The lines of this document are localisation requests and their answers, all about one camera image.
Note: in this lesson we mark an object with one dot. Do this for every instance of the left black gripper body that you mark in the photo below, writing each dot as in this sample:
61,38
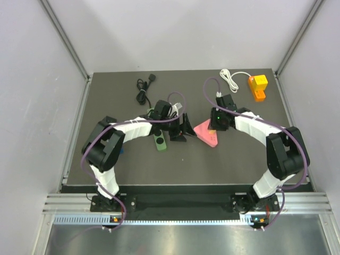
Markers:
176,129

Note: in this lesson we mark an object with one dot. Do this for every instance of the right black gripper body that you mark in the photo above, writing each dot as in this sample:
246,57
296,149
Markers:
217,122

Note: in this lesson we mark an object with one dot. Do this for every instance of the pink triangular socket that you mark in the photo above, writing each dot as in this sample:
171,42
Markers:
202,133

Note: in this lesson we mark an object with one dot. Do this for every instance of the green power strip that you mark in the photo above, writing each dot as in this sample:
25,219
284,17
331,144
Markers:
160,142

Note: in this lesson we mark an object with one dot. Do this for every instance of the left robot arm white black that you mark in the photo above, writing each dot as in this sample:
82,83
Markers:
103,147

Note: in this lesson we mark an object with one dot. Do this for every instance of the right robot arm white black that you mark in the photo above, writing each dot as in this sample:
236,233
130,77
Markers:
285,149

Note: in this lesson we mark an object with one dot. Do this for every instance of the orange yellow cube socket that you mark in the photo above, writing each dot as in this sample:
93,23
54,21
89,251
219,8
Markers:
258,85

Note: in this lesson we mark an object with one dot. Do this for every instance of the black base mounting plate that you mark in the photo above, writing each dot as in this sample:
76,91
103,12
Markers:
230,203

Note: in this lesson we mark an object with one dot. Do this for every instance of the grey slotted cable duct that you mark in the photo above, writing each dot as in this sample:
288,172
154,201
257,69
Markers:
110,220

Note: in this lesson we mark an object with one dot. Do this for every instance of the aluminium frame rail front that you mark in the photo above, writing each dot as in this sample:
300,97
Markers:
295,203

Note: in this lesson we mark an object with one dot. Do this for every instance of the aluminium frame post right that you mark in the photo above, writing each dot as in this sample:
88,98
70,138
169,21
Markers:
311,15

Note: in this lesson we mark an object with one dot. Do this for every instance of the aluminium frame post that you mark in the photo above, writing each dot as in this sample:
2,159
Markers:
48,9
311,15

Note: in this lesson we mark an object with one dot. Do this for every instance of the aluminium frame post left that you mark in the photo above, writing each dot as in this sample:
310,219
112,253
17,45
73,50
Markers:
48,9

